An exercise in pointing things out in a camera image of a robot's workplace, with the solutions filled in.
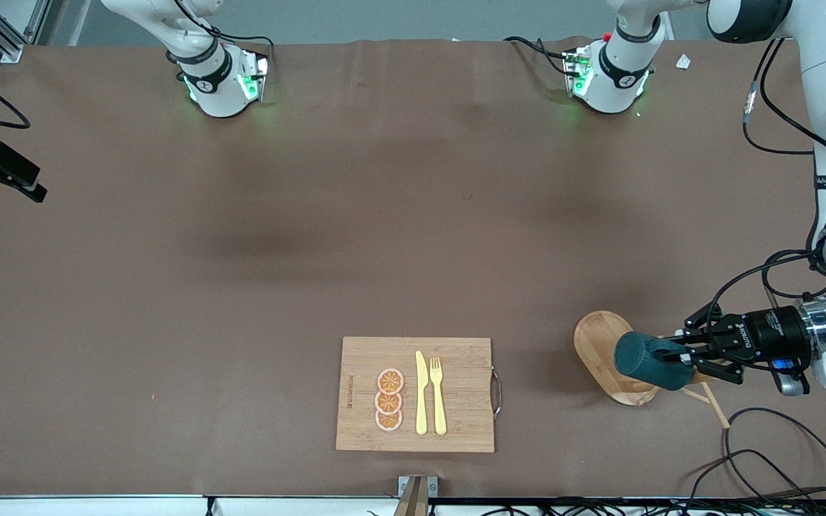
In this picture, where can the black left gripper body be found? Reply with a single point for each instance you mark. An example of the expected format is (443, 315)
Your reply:
(771, 335)

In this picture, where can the teal cup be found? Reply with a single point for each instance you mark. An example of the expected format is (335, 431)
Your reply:
(642, 358)

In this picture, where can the wooden mug rack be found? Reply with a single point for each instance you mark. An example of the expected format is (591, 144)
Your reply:
(596, 344)

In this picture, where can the bamboo cutting board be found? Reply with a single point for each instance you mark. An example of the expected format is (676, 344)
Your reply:
(463, 423)

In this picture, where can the white paper scrap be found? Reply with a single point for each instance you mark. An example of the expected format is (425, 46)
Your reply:
(683, 62)

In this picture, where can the yellow plastic fork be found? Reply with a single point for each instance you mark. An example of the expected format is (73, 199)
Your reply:
(439, 401)

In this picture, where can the yellow plastic knife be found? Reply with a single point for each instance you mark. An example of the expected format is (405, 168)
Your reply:
(421, 401)

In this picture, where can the orange slice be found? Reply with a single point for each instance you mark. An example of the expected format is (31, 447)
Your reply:
(390, 381)

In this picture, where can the metal table edge bracket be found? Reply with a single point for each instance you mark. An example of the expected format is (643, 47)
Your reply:
(432, 486)

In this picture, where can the brown post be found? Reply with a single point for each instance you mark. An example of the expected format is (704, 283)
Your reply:
(413, 502)

